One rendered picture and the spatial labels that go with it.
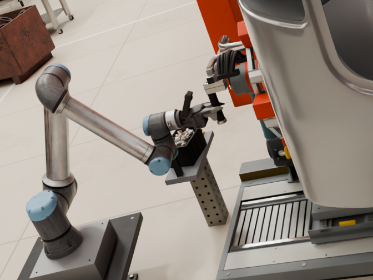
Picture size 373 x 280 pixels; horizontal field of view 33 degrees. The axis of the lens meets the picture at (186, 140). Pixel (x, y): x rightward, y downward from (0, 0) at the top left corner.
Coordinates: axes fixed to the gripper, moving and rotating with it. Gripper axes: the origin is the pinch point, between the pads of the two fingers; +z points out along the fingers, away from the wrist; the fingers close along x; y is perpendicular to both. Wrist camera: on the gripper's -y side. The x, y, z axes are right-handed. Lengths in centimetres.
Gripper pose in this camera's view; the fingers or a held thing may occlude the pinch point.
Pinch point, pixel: (220, 104)
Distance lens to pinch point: 271.0
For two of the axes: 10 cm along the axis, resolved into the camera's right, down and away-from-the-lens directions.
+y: 3.4, 8.4, 4.3
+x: -2.2, 5.1, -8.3
